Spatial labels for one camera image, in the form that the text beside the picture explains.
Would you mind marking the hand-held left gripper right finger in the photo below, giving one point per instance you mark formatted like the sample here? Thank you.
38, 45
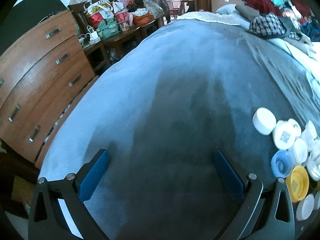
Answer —
228, 173

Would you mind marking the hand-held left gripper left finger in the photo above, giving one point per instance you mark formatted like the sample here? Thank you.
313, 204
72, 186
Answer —
93, 173

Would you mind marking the pile of plastic bottle caps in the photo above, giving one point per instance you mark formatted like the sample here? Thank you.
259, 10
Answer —
262, 121

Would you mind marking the blue-grey bed blanket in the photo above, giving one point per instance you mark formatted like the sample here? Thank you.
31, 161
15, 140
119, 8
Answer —
175, 80

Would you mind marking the wooden chest of drawers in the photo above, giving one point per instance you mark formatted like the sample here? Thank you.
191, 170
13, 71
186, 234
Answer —
37, 80

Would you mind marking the white duvet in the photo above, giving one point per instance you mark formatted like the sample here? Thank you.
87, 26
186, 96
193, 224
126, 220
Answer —
295, 52

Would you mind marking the small white paper bag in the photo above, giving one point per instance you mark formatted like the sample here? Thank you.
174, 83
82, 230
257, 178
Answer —
93, 35

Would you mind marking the green bag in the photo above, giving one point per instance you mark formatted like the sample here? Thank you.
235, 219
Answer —
107, 28

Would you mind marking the plaid shirt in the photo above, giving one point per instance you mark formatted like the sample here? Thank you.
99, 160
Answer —
265, 25

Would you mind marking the red patterned bag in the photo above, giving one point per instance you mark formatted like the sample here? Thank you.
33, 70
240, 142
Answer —
123, 20

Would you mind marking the white fleece blanket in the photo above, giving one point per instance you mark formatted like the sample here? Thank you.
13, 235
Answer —
207, 17

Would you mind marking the red and white shopping bag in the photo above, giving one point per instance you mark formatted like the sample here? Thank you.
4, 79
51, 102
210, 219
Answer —
100, 15

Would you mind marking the orange bag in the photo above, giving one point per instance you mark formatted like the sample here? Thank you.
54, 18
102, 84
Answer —
142, 19

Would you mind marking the dark wooden chair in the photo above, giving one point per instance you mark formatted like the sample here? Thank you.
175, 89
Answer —
172, 11

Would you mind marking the pile of mixed clothes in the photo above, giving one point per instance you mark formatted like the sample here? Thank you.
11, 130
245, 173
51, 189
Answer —
302, 17

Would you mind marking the dark flat panel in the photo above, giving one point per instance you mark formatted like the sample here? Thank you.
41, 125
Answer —
30, 12

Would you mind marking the dark red garment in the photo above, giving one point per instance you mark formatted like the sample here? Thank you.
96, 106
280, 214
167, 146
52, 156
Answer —
255, 1

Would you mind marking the pink bag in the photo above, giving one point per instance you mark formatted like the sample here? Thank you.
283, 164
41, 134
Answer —
126, 1

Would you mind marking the grey woven sack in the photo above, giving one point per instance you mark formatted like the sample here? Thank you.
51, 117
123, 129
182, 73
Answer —
153, 7

